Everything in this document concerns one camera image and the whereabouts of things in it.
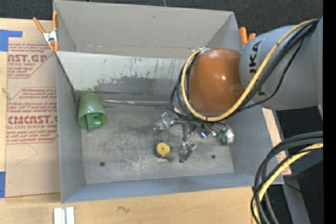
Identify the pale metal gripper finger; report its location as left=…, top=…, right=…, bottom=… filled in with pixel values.
left=153, top=112, right=180, bottom=131
left=178, top=140, right=198, bottom=164

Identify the yellow and black disc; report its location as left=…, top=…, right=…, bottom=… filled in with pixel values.
left=153, top=139, right=172, bottom=159

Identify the grey metal bin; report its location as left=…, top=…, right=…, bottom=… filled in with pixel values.
left=52, top=0, right=285, bottom=204

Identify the green plastic cup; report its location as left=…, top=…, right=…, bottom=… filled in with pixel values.
left=77, top=91, right=108, bottom=133

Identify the brown cardboard board red print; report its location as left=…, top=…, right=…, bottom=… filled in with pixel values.
left=0, top=17, right=292, bottom=198

